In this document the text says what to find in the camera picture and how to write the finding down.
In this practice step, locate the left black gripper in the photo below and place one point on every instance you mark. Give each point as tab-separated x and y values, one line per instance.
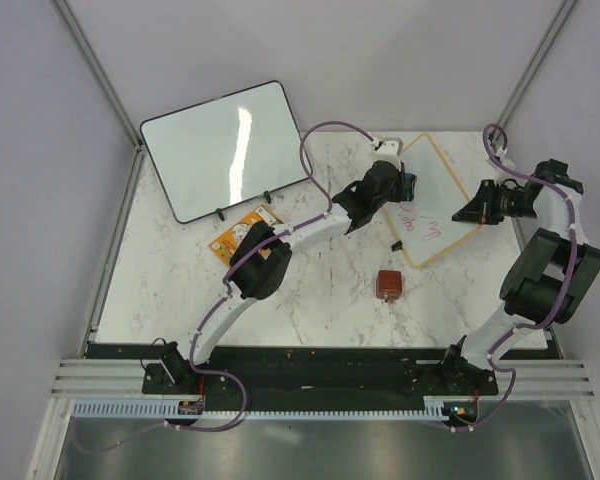
400	197

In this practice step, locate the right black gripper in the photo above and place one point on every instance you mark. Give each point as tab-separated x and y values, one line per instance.
479	209

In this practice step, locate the blue whiteboard eraser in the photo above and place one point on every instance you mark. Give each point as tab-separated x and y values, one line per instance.
408	185

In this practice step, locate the small yellow framed whiteboard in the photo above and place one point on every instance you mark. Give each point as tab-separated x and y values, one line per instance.
424	225

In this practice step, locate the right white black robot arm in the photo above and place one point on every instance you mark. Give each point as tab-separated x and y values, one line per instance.
550	278

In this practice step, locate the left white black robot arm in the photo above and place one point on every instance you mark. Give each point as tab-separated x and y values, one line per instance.
259	265

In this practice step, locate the large black framed whiteboard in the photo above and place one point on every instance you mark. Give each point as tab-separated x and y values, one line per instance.
223	152

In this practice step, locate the brown square box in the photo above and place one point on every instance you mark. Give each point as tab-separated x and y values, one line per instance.
389	285

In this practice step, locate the orange picture card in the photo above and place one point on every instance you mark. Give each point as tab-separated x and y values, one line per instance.
226	244

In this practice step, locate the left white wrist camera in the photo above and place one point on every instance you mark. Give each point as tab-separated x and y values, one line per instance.
387	149

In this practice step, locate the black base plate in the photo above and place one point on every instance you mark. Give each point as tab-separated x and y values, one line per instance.
245	377

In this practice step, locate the aluminium rail frame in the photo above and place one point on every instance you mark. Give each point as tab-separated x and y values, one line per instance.
87	378

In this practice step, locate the light blue cable duct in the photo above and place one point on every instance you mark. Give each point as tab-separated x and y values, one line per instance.
172	409

